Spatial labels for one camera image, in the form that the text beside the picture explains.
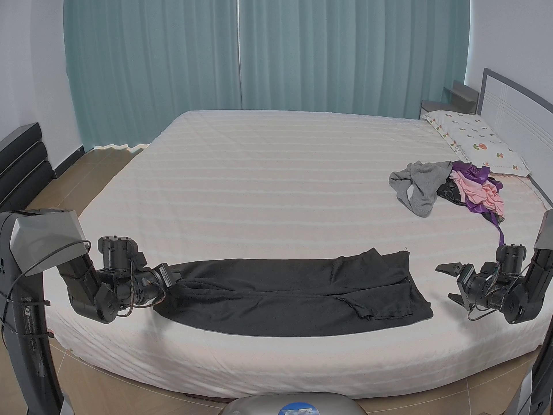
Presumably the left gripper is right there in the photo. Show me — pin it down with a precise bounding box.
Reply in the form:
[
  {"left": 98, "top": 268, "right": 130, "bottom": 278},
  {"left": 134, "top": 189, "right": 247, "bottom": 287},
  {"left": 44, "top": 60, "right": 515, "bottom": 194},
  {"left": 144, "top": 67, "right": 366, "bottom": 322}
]
[{"left": 137, "top": 263, "right": 183, "bottom": 307}]

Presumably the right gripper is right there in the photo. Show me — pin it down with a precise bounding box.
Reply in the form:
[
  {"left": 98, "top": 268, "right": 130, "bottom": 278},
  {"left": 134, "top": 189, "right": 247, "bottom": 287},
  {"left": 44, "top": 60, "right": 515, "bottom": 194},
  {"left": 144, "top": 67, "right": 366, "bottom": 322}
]
[{"left": 435, "top": 263, "right": 493, "bottom": 311}]

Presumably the black long-sleeved top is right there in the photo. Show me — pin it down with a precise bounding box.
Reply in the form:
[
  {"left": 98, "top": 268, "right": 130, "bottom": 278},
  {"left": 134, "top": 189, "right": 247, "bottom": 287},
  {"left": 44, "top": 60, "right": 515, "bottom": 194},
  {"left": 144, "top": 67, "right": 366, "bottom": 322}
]
[{"left": 153, "top": 249, "right": 434, "bottom": 338}]

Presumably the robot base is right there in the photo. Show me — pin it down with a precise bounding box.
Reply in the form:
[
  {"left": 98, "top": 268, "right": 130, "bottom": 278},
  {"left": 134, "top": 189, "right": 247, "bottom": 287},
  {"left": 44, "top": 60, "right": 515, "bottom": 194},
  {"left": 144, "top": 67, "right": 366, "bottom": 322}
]
[{"left": 218, "top": 394, "right": 363, "bottom": 415}]

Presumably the pile of clothes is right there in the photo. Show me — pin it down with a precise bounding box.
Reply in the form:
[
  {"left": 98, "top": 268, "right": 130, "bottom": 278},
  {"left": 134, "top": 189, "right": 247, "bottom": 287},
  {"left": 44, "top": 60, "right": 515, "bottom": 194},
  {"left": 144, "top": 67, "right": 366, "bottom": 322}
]
[{"left": 437, "top": 160, "right": 507, "bottom": 246}]

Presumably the bed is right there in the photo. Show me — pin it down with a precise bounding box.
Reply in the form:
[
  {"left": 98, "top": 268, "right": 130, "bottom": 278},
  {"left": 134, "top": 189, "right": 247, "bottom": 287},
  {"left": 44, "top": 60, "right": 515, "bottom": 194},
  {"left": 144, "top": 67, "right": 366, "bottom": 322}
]
[{"left": 43, "top": 67, "right": 553, "bottom": 400}]

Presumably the grey garment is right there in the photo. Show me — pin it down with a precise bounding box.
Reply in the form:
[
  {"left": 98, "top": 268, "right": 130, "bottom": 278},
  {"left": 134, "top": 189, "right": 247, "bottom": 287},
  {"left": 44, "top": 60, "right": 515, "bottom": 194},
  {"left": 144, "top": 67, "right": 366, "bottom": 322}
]
[{"left": 388, "top": 160, "right": 453, "bottom": 218}]

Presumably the white printed pillow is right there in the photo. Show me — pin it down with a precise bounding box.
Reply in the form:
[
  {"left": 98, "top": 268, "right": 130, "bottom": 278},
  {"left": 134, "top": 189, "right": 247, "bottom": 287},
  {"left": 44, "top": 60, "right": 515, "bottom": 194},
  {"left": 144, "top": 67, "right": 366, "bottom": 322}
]
[{"left": 421, "top": 110, "right": 532, "bottom": 177}]

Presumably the black chest of drawers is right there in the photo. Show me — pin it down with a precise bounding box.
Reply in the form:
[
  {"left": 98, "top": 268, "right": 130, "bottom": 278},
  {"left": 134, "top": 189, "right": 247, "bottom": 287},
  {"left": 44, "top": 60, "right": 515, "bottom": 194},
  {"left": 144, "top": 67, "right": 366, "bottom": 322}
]
[{"left": 0, "top": 122, "right": 57, "bottom": 211}]

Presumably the grey bedside table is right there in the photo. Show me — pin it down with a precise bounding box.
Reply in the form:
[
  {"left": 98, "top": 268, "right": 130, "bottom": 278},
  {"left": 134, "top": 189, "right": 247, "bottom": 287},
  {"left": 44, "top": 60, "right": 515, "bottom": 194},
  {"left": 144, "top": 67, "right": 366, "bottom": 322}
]
[{"left": 420, "top": 80, "right": 479, "bottom": 118}]

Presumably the blue-green curtain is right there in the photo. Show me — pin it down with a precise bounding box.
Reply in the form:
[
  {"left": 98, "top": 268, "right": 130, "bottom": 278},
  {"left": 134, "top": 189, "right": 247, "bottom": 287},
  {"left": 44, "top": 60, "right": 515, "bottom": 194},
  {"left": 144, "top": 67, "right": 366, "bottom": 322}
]
[
  {"left": 238, "top": 0, "right": 472, "bottom": 121},
  {"left": 64, "top": 0, "right": 242, "bottom": 153}
]

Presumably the black cable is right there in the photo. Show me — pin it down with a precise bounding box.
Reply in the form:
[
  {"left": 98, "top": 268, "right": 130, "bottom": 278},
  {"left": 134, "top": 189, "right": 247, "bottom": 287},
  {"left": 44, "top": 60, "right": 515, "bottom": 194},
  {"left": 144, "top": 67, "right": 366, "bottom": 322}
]
[
  {"left": 467, "top": 304, "right": 499, "bottom": 322},
  {"left": 0, "top": 239, "right": 92, "bottom": 306}
]

